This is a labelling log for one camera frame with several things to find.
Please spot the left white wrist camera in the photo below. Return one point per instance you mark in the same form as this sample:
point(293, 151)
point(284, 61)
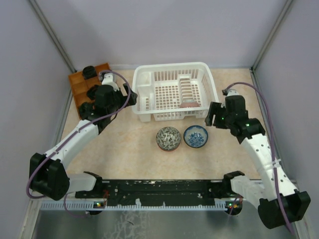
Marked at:
point(108, 79)

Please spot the white plastic dish rack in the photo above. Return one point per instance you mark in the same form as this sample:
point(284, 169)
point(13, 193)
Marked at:
point(161, 88)

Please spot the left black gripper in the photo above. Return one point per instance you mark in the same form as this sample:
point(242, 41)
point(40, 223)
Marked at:
point(132, 100)

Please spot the black cup front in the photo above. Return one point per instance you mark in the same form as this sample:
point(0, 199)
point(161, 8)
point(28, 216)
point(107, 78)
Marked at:
point(85, 110)

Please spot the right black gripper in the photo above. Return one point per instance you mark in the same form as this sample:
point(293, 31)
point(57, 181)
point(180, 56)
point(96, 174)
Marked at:
point(216, 108)

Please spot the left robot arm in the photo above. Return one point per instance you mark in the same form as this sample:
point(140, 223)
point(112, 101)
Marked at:
point(47, 172)

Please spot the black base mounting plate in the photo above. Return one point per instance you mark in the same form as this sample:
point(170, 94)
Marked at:
point(159, 192)

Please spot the black cup back left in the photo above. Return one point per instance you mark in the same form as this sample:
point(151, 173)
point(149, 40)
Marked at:
point(89, 72)

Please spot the white slotted cable duct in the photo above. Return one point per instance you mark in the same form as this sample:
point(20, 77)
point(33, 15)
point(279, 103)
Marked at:
point(95, 205)

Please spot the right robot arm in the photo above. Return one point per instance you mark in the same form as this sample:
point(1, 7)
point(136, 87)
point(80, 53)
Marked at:
point(278, 201)

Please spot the wooden compartment tray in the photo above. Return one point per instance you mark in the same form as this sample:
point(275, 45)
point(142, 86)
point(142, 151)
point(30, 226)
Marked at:
point(79, 88)

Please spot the black orange cup middle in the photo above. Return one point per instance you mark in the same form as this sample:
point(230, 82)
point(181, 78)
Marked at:
point(92, 92)

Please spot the black leaf pink bowl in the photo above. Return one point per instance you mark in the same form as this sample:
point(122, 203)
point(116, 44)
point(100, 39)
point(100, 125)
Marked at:
point(168, 138)

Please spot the pink patterned bowl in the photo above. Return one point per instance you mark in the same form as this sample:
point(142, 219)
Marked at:
point(189, 103)

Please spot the blue flower white bowl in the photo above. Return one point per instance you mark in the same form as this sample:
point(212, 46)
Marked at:
point(195, 136)

